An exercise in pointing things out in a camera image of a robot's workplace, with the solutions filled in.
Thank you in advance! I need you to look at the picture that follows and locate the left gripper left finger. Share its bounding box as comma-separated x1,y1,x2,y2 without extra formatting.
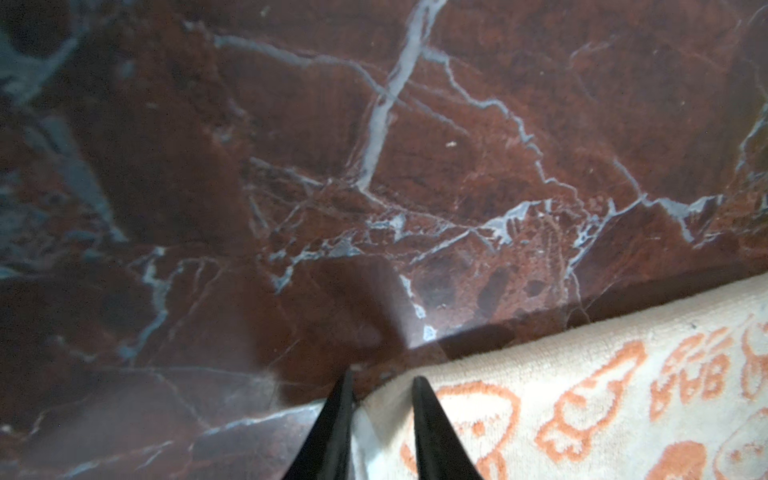
283,370,356,480

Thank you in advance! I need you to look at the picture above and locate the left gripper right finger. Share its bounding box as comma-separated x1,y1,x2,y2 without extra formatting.
411,376,482,480

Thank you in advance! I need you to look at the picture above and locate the orange rabbit towel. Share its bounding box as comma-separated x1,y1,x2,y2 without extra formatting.
352,275,767,479

